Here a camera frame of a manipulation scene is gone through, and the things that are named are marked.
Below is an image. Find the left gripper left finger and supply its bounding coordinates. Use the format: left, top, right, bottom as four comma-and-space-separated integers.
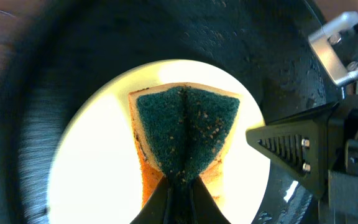
131, 177, 170, 224

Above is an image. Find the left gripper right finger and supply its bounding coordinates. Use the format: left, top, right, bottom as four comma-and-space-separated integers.
189, 177, 230, 224

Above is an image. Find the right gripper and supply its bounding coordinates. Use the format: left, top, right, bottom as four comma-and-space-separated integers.
246, 95, 358, 223

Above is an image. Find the yellow plate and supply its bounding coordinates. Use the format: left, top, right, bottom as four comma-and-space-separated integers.
48, 60, 270, 223

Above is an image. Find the green and yellow sponge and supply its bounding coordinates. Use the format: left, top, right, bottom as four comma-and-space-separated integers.
128, 82, 241, 207

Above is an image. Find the black round tray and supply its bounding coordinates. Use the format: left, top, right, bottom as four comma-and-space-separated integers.
0, 0, 342, 223

